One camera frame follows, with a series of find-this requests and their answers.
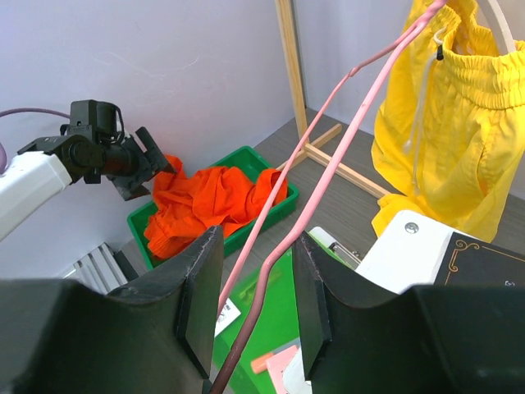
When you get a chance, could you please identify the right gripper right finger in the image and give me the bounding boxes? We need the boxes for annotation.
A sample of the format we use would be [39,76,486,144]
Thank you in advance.
[293,234,524,393]

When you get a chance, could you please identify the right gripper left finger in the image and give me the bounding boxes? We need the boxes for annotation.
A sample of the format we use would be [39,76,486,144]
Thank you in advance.
[1,227,224,393]

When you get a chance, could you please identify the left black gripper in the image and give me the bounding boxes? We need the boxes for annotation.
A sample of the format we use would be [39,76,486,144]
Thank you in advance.
[110,126,177,201]

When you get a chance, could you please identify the orange shorts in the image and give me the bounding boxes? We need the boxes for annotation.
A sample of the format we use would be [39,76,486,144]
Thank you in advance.
[144,155,281,259]

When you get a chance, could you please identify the pink wire hanger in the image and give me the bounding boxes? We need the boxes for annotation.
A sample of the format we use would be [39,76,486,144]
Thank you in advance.
[208,0,448,394]

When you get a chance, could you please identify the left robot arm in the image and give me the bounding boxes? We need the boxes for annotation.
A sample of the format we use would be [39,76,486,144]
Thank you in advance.
[1,99,175,238]

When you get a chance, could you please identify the yellow shorts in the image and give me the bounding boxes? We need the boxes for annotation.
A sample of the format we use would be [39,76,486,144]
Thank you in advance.
[372,1,524,241]

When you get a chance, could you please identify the white wooden hanger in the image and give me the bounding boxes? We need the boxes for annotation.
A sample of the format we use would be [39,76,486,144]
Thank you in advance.
[477,0,516,56]

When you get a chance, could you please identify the green clipboard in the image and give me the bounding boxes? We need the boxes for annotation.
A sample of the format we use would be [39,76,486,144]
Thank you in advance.
[211,229,362,394]

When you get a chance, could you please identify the green plastic tray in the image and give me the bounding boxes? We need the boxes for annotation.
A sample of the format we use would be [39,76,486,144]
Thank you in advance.
[126,145,300,270]

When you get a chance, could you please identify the black hardcover book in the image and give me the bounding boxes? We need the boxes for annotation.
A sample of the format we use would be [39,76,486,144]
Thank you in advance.
[434,232,524,287]

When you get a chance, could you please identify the wooden clothes rack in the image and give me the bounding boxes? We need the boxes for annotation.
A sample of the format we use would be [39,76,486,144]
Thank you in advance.
[274,0,390,200]

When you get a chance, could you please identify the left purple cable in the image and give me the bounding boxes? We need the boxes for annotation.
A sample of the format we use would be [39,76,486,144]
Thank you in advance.
[0,107,69,173]

